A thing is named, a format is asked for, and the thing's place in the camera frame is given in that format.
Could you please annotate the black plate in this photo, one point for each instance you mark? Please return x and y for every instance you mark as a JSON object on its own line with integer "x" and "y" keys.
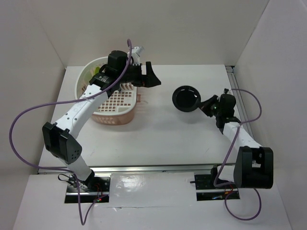
{"x": 186, "y": 98}

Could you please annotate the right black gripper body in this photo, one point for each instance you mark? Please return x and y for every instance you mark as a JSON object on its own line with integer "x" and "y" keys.
{"x": 216, "y": 110}

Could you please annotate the white pink dish rack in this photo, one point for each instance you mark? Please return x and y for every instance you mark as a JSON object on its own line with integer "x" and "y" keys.
{"x": 119, "y": 109}

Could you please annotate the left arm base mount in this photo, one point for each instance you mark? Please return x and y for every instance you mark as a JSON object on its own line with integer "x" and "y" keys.
{"x": 99, "y": 190}

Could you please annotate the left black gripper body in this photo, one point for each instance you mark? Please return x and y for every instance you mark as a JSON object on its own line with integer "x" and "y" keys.
{"x": 134, "y": 75}

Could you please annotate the lime green plate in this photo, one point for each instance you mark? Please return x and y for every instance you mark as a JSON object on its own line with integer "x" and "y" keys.
{"x": 97, "y": 70}

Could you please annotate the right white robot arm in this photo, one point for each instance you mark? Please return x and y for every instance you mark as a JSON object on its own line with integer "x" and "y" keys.
{"x": 254, "y": 163}

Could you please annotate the aluminium rail frame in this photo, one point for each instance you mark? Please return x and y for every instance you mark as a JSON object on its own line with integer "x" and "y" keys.
{"x": 160, "y": 137}

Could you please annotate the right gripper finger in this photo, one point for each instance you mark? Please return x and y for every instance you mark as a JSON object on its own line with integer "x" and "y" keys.
{"x": 208, "y": 112}
{"x": 207, "y": 104}

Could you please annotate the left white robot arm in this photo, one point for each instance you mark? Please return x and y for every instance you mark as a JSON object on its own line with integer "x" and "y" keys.
{"x": 61, "y": 137}

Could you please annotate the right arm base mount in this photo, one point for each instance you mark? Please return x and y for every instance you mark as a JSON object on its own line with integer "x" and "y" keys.
{"x": 206, "y": 191}

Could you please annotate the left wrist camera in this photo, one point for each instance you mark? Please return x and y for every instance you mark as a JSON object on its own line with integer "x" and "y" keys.
{"x": 136, "y": 54}

